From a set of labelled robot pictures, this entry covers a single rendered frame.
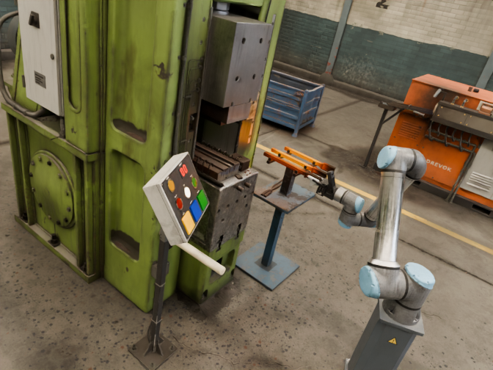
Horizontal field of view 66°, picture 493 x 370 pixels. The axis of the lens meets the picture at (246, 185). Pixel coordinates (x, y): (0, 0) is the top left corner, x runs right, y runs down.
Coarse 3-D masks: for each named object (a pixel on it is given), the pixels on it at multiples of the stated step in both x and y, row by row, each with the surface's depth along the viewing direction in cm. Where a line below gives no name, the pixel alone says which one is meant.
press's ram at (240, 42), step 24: (216, 24) 174; (240, 24) 170; (264, 24) 185; (216, 48) 178; (240, 48) 178; (264, 48) 194; (216, 72) 182; (240, 72) 186; (216, 96) 187; (240, 96) 195
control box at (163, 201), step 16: (176, 160) 167; (160, 176) 153; (176, 176) 158; (192, 176) 172; (160, 192) 146; (176, 192) 155; (192, 192) 169; (160, 208) 150; (176, 208) 152; (160, 224) 153; (176, 224) 152; (176, 240) 155
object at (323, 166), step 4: (288, 148) 268; (292, 152) 267; (296, 152) 265; (300, 156) 264; (304, 156) 262; (308, 156) 262; (308, 160) 260; (312, 160) 259; (316, 160) 259; (316, 164) 257; (320, 164) 256; (324, 164) 254; (328, 164) 253; (324, 168) 255; (328, 168) 253; (332, 168) 251
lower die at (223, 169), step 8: (200, 144) 236; (200, 152) 225; (216, 152) 230; (192, 160) 217; (208, 160) 219; (216, 160) 220; (232, 160) 224; (200, 168) 216; (216, 168) 214; (224, 168) 213; (232, 168) 219; (216, 176) 210; (224, 176) 216
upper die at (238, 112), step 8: (208, 104) 198; (240, 104) 198; (248, 104) 204; (200, 112) 203; (208, 112) 200; (216, 112) 196; (224, 112) 193; (232, 112) 195; (240, 112) 201; (248, 112) 208; (224, 120) 195; (232, 120) 198
